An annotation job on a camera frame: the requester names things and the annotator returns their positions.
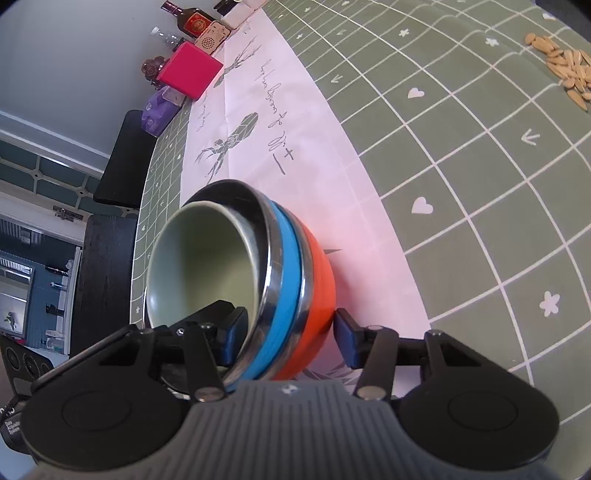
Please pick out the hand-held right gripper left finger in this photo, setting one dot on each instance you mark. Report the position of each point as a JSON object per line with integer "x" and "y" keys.
{"x": 235, "y": 332}

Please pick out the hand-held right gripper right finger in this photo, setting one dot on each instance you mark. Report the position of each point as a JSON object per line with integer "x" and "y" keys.
{"x": 344, "y": 337}

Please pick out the orange steel bowl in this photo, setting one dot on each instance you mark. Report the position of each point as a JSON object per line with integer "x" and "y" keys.
{"x": 318, "y": 286}

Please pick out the blue steel bowl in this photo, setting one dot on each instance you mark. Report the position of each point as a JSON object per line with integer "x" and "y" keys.
{"x": 286, "y": 295}

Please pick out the green ceramic bowl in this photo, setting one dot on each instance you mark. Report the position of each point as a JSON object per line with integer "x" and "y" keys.
{"x": 198, "y": 258}

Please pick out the black chair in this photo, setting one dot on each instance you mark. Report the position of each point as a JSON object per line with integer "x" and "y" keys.
{"x": 106, "y": 286}
{"x": 127, "y": 161}

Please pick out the glass panel door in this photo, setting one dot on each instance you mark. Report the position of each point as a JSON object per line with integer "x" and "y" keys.
{"x": 46, "y": 180}

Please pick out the purple tissue pack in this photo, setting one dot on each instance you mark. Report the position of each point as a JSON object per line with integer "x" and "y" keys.
{"x": 157, "y": 113}

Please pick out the pink box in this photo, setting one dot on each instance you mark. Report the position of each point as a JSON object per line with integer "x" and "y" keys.
{"x": 189, "y": 69}

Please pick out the brown figurine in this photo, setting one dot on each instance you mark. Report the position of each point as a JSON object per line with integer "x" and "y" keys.
{"x": 152, "y": 69}

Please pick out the wooden speaker box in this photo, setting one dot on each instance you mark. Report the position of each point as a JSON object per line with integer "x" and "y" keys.
{"x": 210, "y": 37}

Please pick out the clear plastic bottle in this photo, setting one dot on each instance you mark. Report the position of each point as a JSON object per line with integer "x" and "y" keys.
{"x": 168, "y": 39}

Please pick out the brown liquor bottle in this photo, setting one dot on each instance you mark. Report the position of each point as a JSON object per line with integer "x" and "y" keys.
{"x": 194, "y": 21}

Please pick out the white box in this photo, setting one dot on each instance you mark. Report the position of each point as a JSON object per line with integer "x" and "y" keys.
{"x": 242, "y": 14}

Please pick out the black jar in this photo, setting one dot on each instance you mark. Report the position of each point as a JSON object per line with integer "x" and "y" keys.
{"x": 225, "y": 5}

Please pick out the pile of sunflower seeds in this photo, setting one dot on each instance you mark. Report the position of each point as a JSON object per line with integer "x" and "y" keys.
{"x": 568, "y": 64}

